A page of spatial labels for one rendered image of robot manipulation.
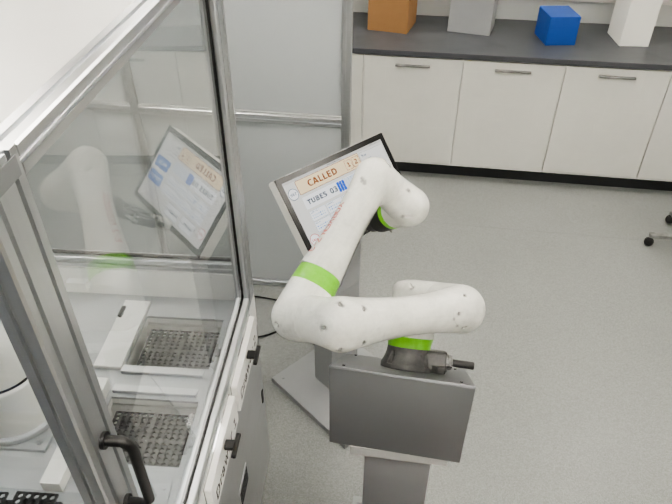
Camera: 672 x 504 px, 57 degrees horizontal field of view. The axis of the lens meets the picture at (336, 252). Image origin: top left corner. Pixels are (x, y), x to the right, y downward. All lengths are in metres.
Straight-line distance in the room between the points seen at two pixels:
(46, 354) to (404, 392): 1.04
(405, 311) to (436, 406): 0.33
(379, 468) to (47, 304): 1.40
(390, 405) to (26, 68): 1.17
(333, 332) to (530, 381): 1.92
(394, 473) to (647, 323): 2.01
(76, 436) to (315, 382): 2.11
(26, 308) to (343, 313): 0.74
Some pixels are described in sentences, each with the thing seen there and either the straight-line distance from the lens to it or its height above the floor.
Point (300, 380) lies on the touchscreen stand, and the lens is 2.97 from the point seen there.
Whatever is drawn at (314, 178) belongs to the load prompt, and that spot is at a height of 1.16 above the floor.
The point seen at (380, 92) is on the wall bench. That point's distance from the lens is 4.20.
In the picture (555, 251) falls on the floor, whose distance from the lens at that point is 3.96.
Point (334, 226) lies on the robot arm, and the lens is 1.56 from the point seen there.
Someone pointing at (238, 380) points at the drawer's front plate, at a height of 0.93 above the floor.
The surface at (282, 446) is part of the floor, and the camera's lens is 2.80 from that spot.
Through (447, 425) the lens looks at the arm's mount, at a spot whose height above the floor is 0.92.
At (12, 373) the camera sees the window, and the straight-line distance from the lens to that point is 0.90.
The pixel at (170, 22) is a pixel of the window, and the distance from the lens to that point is 1.27.
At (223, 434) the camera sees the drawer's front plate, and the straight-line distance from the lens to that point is 1.71.
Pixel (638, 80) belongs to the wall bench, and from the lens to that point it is 4.33.
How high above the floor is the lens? 2.30
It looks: 38 degrees down
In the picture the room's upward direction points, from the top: straight up
